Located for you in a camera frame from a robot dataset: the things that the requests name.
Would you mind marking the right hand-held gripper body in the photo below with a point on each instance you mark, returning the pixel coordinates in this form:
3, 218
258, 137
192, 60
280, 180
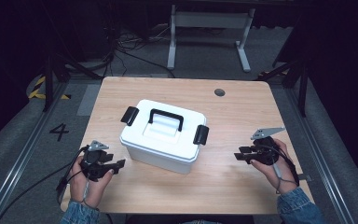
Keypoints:
265, 146

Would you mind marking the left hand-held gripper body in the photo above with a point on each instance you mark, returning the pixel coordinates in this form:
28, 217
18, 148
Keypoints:
93, 161

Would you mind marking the black box latch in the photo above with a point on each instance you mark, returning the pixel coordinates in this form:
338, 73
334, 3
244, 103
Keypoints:
130, 115
201, 134

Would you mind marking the white storage box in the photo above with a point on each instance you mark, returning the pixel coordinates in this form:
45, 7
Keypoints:
163, 146

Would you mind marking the person's left hand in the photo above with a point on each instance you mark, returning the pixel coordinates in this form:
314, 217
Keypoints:
88, 183

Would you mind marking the person's right hand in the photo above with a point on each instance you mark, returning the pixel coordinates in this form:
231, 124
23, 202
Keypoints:
276, 169

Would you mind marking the black tripod stand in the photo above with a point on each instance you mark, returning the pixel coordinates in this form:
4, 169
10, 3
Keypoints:
63, 74
292, 77

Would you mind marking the yellow black floor tape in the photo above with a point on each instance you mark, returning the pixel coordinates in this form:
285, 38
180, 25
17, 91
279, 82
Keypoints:
42, 90

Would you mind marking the metal floor rail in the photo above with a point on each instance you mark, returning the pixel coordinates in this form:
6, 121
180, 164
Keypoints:
20, 155
318, 149

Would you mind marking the white metal table frame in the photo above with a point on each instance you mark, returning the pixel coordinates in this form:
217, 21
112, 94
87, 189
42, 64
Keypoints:
209, 34

